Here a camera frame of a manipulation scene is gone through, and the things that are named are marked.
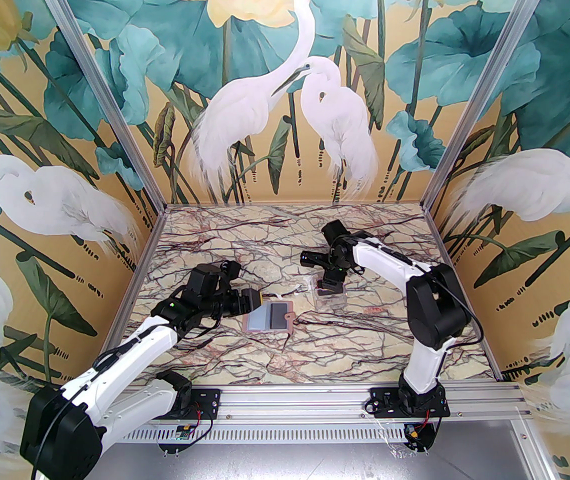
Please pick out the pink card holder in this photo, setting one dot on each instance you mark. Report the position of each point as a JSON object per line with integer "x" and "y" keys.
{"x": 257, "y": 318}

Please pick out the black credit card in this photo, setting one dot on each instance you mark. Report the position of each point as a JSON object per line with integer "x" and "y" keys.
{"x": 279, "y": 314}

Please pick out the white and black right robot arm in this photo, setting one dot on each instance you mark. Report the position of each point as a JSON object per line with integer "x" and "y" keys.
{"x": 390, "y": 263}

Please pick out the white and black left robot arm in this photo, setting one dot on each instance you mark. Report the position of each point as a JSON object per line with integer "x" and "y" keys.
{"x": 135, "y": 348}

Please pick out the perforated metal strip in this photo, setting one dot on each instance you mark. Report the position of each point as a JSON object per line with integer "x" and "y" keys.
{"x": 295, "y": 433}

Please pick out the grey metal sheet panel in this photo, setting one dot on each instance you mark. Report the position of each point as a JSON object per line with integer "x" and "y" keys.
{"x": 295, "y": 463}

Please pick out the aluminium table side rail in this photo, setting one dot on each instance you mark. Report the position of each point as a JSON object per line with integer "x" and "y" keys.
{"x": 443, "y": 248}
{"x": 148, "y": 248}

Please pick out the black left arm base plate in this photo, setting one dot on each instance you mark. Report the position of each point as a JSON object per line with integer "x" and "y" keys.
{"x": 210, "y": 400}

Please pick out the aluminium mounting rail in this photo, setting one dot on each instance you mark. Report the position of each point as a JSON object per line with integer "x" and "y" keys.
{"x": 295, "y": 403}

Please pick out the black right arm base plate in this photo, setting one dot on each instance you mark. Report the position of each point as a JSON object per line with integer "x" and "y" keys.
{"x": 382, "y": 400}

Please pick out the black bracket with yellow connector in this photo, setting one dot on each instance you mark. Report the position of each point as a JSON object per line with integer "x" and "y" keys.
{"x": 417, "y": 435}

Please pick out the aluminium frame post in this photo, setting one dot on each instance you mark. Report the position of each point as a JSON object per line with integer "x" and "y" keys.
{"x": 108, "y": 93}
{"x": 481, "y": 93}

